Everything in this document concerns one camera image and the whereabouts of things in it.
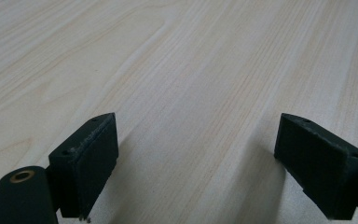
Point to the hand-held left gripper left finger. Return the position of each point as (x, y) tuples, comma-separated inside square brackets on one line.
[(84, 168)]

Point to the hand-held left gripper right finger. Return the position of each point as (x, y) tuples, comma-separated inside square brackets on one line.
[(320, 168)]

